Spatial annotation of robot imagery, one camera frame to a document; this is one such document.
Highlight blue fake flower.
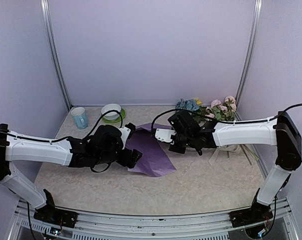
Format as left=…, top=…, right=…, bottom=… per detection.
left=175, top=98, right=201, bottom=111

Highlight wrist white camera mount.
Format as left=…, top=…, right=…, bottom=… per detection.
left=118, top=126, right=131, bottom=149
left=155, top=128, right=176, bottom=144

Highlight purple wrapping paper sheet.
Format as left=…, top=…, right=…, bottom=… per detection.
left=126, top=123, right=176, bottom=177

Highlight aluminium corner post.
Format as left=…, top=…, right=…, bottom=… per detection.
left=40, top=0, right=72, bottom=111
left=235, top=0, right=263, bottom=106

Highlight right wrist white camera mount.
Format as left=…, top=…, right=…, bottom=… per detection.
left=155, top=128, right=176, bottom=144

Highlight yellow fake flower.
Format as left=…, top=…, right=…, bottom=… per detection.
left=193, top=98, right=202, bottom=106

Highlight green plate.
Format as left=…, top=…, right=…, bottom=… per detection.
left=102, top=108, right=126, bottom=124

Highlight white ceramic bowl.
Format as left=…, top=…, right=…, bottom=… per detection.
left=101, top=103, right=122, bottom=116

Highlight pink fake rose stems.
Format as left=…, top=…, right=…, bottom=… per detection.
left=190, top=95, right=260, bottom=166

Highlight left aluminium corner post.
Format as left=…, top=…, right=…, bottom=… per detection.
left=40, top=0, right=72, bottom=111

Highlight right aluminium corner post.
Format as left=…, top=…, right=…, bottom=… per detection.
left=235, top=0, right=263, bottom=106

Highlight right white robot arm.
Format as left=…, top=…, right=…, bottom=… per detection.
left=168, top=110, right=302, bottom=222

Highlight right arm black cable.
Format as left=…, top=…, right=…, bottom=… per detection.
left=150, top=102, right=302, bottom=163

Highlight cream printed ribbon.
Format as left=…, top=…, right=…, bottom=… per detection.
left=208, top=145, right=240, bottom=166

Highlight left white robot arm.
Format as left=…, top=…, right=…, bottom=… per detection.
left=0, top=123, right=143, bottom=222

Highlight light blue mug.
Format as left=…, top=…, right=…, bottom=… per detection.
left=71, top=107, right=88, bottom=130

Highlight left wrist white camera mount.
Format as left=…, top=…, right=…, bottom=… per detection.
left=118, top=126, right=131, bottom=149

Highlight aluminium front rail frame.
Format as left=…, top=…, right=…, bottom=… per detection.
left=8, top=196, right=299, bottom=240

